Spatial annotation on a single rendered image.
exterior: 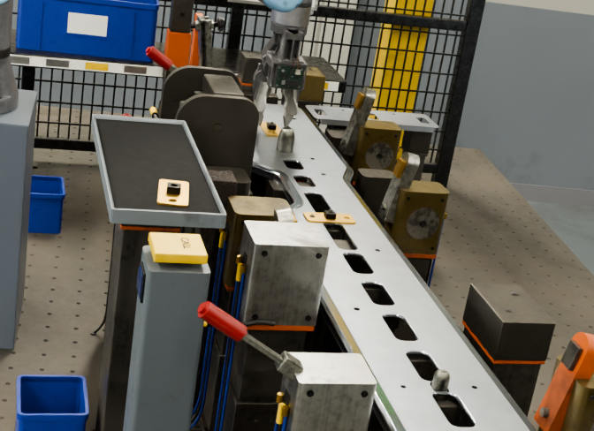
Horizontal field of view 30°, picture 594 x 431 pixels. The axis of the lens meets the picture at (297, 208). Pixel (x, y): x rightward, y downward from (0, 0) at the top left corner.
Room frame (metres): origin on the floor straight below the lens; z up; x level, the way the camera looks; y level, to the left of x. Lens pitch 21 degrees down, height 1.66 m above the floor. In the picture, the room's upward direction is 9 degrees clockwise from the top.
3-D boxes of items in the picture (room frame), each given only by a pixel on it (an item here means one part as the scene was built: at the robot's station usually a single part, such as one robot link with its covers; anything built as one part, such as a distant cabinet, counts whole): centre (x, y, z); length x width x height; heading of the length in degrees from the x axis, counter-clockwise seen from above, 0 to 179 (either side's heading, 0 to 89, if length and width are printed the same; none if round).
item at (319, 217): (1.71, -0.06, 1.01); 0.08 x 0.04 x 0.01; 108
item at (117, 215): (1.39, 0.20, 1.16); 0.37 x 0.14 x 0.02; 17
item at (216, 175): (1.55, 0.12, 0.90); 0.05 x 0.05 x 0.40; 17
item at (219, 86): (1.74, 0.17, 0.95); 0.18 x 0.13 x 0.49; 17
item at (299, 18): (2.13, 0.07, 1.24); 0.08 x 0.08 x 0.05
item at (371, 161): (2.16, -0.15, 0.87); 0.12 x 0.07 x 0.35; 107
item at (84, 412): (1.38, 0.31, 0.75); 0.11 x 0.10 x 0.09; 17
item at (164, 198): (1.29, 0.16, 1.17); 0.08 x 0.04 x 0.01; 8
